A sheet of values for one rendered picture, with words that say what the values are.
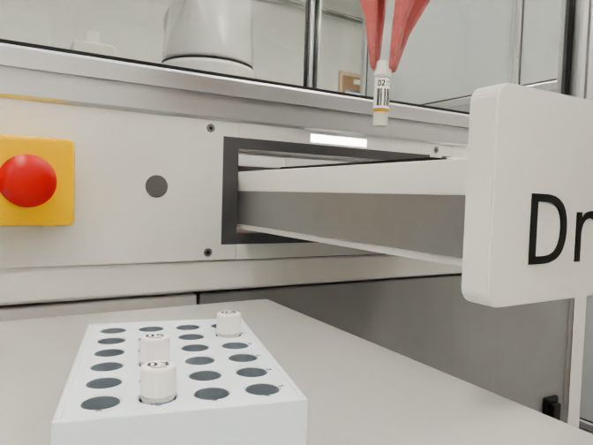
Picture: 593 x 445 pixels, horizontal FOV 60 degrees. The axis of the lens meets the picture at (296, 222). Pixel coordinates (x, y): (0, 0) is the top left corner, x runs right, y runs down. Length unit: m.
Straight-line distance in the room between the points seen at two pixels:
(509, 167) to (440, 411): 0.13
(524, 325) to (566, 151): 0.63
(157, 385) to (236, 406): 0.03
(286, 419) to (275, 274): 0.40
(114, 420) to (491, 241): 0.18
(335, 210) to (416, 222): 0.09
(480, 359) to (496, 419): 0.56
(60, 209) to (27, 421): 0.22
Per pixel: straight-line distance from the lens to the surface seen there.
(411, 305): 0.73
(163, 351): 0.23
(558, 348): 1.01
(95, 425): 0.19
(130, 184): 0.52
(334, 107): 0.62
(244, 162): 0.90
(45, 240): 0.51
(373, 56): 0.38
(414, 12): 0.41
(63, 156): 0.46
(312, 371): 0.34
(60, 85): 0.51
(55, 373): 0.35
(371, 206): 0.36
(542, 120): 0.30
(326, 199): 0.40
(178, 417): 0.19
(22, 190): 0.43
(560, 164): 0.31
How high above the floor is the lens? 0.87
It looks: 3 degrees down
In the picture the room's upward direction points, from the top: 2 degrees clockwise
